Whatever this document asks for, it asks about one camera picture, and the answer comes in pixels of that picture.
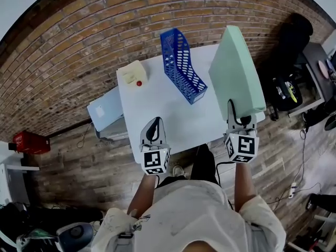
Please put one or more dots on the person's left forearm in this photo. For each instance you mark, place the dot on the person's left forearm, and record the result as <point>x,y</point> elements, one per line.
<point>143,193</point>

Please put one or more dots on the pink plate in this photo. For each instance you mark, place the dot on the pink plate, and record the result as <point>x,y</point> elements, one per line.
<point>323,69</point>

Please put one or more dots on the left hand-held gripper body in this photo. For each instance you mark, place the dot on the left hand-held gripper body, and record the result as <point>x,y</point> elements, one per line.
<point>155,161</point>

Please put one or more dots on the yellow-green item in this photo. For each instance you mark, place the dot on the yellow-green item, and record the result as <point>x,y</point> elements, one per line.
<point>292,93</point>

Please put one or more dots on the white power strip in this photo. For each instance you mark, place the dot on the white power strip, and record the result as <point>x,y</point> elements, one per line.
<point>292,190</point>

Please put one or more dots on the person's white shirt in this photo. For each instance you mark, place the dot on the person's white shirt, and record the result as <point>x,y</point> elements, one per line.
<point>191,214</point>

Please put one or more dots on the person's right forearm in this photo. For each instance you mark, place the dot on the person's right forearm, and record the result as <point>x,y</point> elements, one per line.
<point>244,185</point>

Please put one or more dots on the dark grey desk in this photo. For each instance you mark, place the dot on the dark grey desk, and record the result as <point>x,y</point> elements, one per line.
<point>315,69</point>

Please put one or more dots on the white table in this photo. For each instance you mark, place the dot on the white table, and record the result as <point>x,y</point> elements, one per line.
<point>162,114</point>

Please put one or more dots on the black office chair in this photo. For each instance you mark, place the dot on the black office chair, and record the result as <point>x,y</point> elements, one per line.
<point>294,35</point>

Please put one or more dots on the person's left shoe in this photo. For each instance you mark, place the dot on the person's left shoe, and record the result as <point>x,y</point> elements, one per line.
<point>178,170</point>

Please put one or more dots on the dark grey padded seat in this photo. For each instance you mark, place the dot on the dark grey padded seat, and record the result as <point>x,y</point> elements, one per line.
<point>76,236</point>

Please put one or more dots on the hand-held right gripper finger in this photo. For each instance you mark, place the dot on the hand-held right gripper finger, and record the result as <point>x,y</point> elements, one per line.
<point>249,126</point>
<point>231,122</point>

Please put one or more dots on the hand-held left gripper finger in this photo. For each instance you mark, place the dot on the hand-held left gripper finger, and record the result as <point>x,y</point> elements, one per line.
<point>160,138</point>
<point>147,138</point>

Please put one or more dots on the small red ball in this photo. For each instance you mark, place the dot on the small red ball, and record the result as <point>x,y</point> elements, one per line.
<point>138,83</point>

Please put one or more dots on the mint green folder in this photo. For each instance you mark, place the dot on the mint green folder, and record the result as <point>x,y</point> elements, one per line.
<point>236,75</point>

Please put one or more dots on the red plastic crate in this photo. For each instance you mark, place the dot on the red plastic crate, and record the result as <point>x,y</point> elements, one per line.
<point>31,142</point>

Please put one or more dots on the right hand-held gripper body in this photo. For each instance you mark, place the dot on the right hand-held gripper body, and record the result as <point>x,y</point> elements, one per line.
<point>242,147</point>

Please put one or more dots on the cream desk organizer box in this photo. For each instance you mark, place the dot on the cream desk organizer box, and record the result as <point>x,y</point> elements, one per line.
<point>134,72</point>

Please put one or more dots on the blue mesh file holder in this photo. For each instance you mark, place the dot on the blue mesh file holder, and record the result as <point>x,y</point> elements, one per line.
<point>181,69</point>

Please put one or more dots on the person's black shorts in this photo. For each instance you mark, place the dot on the person's black shorts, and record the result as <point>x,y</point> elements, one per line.
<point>203,164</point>

